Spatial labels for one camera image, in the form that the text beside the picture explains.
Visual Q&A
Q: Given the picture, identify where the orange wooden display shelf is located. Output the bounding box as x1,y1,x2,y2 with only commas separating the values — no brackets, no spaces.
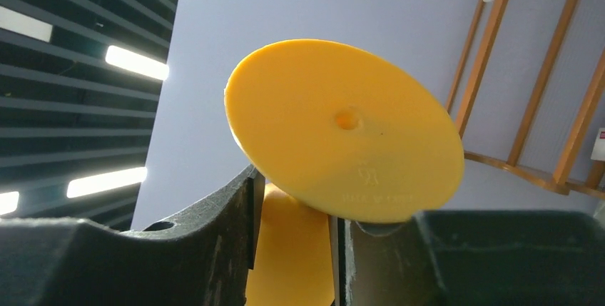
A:
444,0,604,200

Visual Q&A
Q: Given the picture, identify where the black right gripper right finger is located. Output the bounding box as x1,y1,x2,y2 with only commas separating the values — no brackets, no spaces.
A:
330,210,604,305

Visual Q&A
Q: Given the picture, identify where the orange plastic wine glass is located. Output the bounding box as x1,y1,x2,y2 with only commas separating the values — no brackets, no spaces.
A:
224,39,464,305

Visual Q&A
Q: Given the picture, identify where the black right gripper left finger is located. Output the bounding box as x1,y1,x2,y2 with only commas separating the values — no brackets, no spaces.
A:
1,166,265,305

